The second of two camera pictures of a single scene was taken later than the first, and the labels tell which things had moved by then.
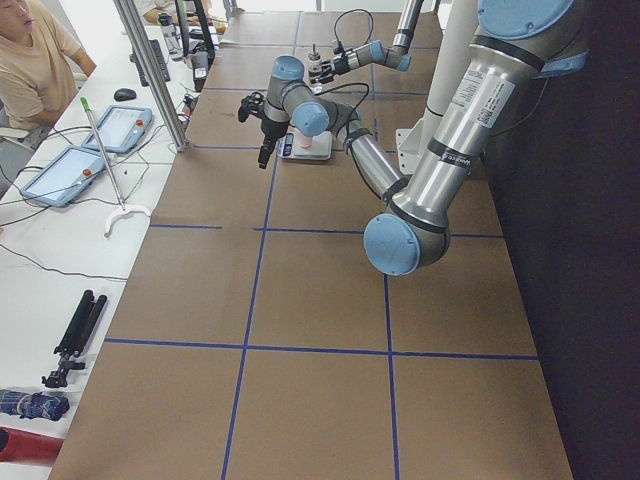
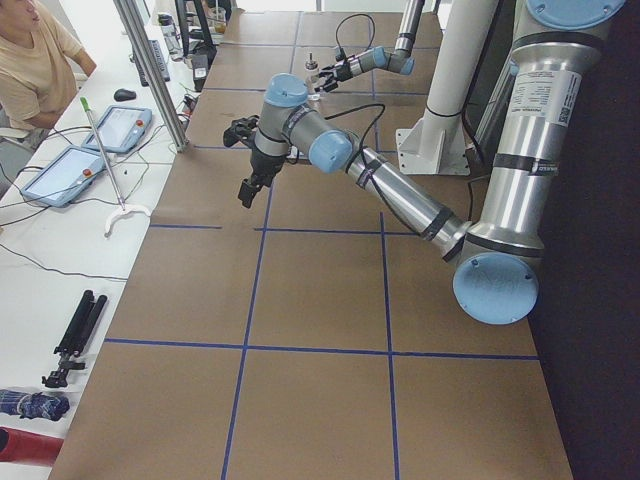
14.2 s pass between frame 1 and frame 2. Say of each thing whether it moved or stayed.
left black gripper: moved
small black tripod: stayed
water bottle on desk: stayed
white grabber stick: stayed
